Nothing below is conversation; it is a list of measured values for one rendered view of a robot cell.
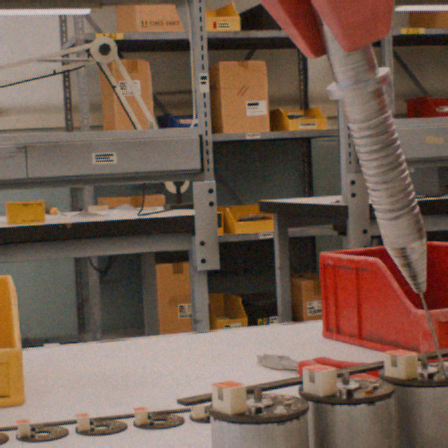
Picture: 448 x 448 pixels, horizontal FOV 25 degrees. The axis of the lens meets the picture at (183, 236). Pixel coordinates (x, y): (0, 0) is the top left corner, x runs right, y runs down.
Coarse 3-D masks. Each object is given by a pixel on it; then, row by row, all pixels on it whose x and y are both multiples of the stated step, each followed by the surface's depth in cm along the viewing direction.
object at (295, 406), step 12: (252, 396) 26; (264, 396) 26; (276, 396) 25; (288, 396) 25; (252, 408) 24; (288, 408) 24; (300, 408) 24; (228, 420) 24; (240, 420) 24; (252, 420) 24; (264, 420) 24; (276, 420) 24
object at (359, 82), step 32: (320, 32) 24; (352, 64) 24; (352, 96) 24; (384, 96) 25; (352, 128) 25; (384, 128) 25; (384, 160) 25; (384, 192) 25; (384, 224) 25; (416, 224) 25
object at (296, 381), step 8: (424, 352) 30; (432, 352) 30; (384, 360) 30; (344, 368) 29; (352, 368) 29; (360, 368) 29; (368, 368) 29; (376, 368) 29; (264, 384) 27; (272, 384) 27; (280, 384) 27; (288, 384) 27; (296, 384) 27; (248, 392) 27; (176, 400) 26; (184, 400) 26; (192, 400) 26; (200, 400) 26; (208, 400) 26
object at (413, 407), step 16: (432, 368) 28; (400, 400) 27; (416, 400) 27; (432, 400) 27; (400, 416) 27; (416, 416) 27; (432, 416) 27; (400, 432) 27; (416, 432) 27; (432, 432) 27
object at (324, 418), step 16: (352, 384) 26; (384, 400) 25; (320, 416) 25; (336, 416) 25; (352, 416) 25; (368, 416) 25; (384, 416) 25; (320, 432) 26; (336, 432) 25; (352, 432) 25; (368, 432) 25; (384, 432) 25
